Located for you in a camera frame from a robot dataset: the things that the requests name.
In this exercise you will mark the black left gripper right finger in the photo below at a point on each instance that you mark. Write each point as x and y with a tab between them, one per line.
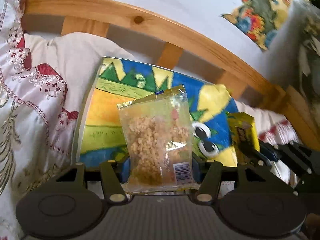
243	201

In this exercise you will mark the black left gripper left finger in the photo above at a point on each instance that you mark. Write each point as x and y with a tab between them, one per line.
72	203

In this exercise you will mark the yellow snack bar pack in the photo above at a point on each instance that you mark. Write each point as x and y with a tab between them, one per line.
243	135

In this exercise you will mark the clear bag of puffed snack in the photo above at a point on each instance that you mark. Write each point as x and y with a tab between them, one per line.
159	137

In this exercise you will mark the tray with dinosaur painting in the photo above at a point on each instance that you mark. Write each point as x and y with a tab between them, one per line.
125	86

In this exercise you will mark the white floral embroidered blanket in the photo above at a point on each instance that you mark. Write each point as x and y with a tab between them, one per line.
36	129

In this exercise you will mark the white pillow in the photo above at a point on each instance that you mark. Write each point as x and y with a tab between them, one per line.
76	58

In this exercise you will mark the wooden bed headboard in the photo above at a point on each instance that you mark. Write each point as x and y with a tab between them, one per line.
95	17

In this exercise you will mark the landscape painting on wall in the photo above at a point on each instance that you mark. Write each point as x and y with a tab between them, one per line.
260	20

